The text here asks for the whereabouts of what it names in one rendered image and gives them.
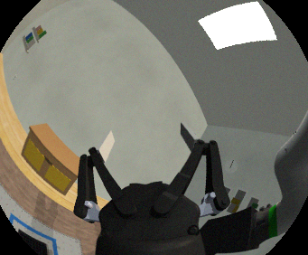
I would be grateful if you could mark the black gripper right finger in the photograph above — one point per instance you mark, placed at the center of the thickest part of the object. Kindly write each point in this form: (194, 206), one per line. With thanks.
(216, 198)

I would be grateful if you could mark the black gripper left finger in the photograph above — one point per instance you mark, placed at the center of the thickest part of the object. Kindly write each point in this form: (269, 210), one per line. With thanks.
(86, 205)

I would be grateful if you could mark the blue tape rectangle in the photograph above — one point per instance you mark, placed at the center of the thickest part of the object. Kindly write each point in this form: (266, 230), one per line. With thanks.
(11, 219)

